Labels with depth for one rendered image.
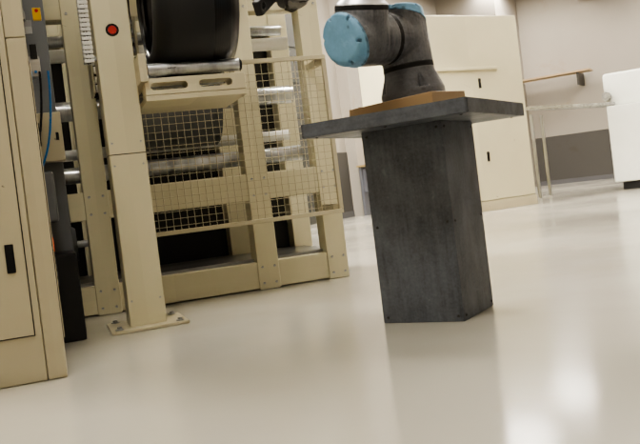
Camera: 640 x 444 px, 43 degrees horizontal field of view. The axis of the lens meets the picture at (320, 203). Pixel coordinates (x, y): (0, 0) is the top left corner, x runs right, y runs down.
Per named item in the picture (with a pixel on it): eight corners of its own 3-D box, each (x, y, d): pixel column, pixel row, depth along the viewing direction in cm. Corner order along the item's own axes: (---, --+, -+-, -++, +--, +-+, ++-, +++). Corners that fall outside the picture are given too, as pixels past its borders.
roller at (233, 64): (145, 75, 279) (144, 63, 279) (144, 77, 283) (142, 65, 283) (243, 69, 290) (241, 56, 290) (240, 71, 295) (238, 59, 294)
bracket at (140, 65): (140, 82, 275) (136, 53, 275) (130, 99, 313) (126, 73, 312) (150, 81, 276) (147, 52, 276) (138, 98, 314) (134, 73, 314)
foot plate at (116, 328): (111, 335, 274) (111, 329, 274) (107, 326, 300) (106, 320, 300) (190, 322, 283) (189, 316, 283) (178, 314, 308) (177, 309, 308)
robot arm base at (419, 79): (455, 91, 240) (450, 58, 240) (430, 92, 224) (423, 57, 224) (400, 104, 251) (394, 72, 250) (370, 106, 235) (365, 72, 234)
